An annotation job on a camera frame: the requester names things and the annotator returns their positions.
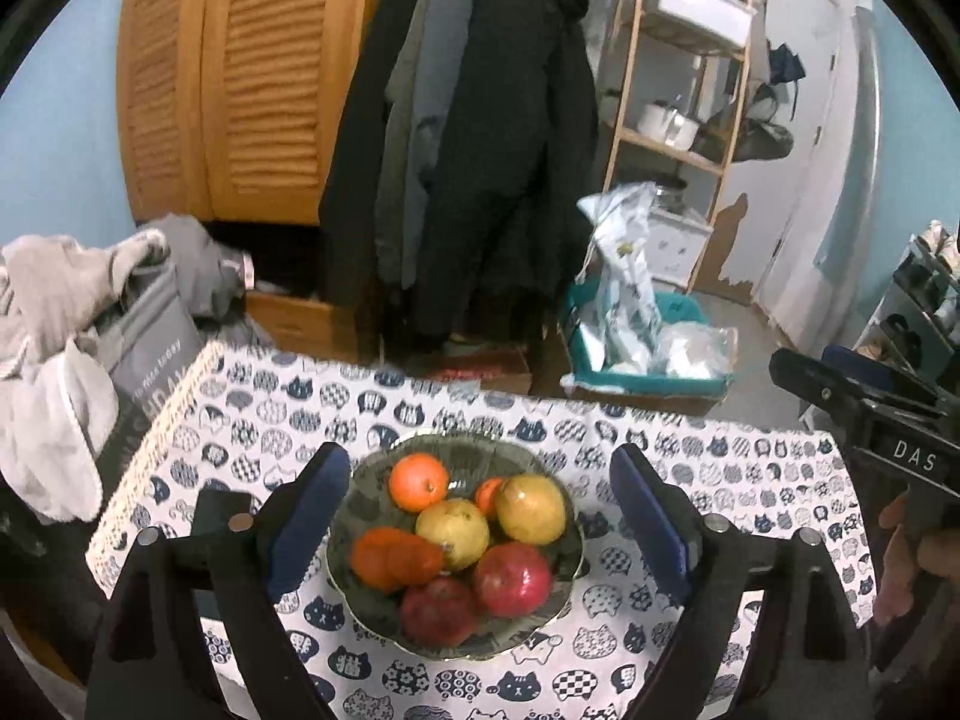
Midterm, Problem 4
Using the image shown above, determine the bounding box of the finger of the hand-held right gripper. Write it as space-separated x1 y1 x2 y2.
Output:
820 343 942 400
768 347 875 432

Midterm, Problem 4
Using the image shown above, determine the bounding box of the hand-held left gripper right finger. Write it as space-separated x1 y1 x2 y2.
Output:
609 441 875 720

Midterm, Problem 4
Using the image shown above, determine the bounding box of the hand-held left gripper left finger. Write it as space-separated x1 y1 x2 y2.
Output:
84 441 353 720

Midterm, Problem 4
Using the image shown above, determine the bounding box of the green glass bowl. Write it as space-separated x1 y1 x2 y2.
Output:
326 431 587 662

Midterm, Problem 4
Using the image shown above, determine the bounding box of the large orange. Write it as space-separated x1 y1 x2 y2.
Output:
388 454 450 513
351 527 410 592

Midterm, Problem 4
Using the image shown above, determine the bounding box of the yellow green pear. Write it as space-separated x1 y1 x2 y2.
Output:
415 499 492 571

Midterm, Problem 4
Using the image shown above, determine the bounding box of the dark red apple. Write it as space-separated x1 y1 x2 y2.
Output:
400 577 481 647
472 542 554 620

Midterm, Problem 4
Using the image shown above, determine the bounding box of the person's right hand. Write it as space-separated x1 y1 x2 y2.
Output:
872 491 960 629

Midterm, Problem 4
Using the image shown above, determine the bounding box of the white shoe rack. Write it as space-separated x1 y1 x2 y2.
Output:
850 235 960 422

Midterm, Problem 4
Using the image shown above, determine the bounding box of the shoe rack with shoes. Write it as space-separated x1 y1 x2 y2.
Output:
868 220 960 362

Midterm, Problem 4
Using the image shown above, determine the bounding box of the cat print tablecloth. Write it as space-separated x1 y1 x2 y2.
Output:
85 340 880 720

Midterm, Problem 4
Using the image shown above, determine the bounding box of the clear plastic bag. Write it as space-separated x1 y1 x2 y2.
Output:
655 321 741 381

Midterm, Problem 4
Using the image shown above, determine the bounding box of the teal storage box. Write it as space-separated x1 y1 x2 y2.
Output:
561 276 741 400

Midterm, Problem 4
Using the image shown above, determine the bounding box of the white door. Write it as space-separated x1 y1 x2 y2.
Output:
703 0 842 310

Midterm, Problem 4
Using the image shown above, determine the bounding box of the white patterned drawer box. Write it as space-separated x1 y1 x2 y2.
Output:
643 206 715 291

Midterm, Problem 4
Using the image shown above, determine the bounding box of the wooden drawer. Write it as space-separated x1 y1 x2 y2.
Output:
244 287 362 362

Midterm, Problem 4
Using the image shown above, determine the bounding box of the white printed rice bag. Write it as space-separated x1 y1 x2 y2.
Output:
576 181 666 377

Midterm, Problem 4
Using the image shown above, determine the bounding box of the grey printed bag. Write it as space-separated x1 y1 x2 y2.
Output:
96 261 205 467

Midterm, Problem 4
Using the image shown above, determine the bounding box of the flat cardboard box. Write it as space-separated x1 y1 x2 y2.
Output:
422 342 536 396

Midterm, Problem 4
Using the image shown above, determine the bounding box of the steel steamer pot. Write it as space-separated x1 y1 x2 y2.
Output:
651 176 692 212

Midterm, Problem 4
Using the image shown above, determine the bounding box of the dark hanging bag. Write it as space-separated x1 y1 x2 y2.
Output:
718 81 797 164

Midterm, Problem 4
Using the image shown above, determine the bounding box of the dark grey clothes pile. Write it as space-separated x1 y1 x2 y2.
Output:
137 212 257 317

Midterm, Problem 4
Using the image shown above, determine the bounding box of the white enamel pot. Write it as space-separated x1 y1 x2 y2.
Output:
637 100 700 149

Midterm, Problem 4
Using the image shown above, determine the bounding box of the wooden shelf rack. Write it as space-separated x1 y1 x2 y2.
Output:
598 0 756 295

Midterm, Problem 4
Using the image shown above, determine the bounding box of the black hooded coat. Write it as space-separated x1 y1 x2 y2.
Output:
319 0 601 355

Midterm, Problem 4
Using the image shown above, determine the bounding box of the white plastic storage box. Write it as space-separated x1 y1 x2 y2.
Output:
643 0 758 47

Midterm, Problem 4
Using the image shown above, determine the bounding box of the grey jacket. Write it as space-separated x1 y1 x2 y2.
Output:
375 0 482 295

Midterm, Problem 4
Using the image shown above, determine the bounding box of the wooden louvered wardrobe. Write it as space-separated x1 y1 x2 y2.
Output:
116 0 415 230

